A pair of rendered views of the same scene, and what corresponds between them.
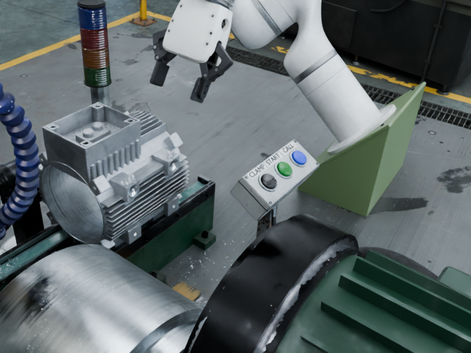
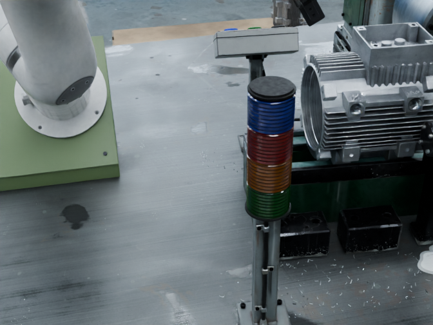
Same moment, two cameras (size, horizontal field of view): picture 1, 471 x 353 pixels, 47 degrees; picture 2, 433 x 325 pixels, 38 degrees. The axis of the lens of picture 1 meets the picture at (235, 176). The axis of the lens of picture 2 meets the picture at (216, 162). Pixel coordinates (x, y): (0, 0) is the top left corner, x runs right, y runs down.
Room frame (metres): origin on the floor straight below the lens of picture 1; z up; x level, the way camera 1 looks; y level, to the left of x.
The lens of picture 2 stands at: (1.65, 0.83, 1.57)
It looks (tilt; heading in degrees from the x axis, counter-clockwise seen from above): 34 degrees down; 231
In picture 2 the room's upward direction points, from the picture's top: 1 degrees counter-clockwise
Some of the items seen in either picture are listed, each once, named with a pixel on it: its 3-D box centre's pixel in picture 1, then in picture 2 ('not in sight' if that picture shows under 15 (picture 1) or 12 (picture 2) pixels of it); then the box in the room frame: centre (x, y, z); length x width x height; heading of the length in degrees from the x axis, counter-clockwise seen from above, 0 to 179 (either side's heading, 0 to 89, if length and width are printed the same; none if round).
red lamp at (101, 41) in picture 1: (94, 35); (270, 138); (1.16, 0.34, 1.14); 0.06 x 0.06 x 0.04
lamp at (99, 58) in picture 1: (95, 54); (269, 166); (1.16, 0.34, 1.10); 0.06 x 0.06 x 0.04
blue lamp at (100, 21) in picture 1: (92, 15); (270, 107); (1.16, 0.34, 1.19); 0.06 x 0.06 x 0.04
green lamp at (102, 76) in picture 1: (97, 73); (268, 194); (1.16, 0.34, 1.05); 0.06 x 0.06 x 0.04
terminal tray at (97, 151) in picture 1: (94, 142); (392, 53); (0.77, 0.24, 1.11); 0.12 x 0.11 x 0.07; 147
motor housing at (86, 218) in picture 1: (114, 178); (364, 103); (0.80, 0.22, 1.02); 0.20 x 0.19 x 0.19; 147
